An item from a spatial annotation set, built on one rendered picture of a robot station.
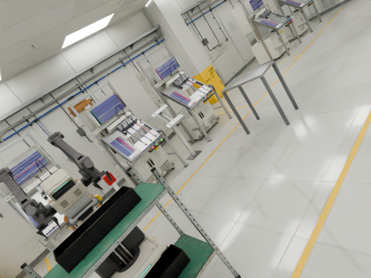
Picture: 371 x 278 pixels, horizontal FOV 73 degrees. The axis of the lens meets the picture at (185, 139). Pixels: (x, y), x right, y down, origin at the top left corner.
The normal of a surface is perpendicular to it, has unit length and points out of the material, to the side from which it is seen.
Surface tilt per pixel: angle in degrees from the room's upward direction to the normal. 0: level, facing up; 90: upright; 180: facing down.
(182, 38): 90
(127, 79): 90
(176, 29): 90
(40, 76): 90
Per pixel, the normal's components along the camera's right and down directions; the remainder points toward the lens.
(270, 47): -0.62, 0.62
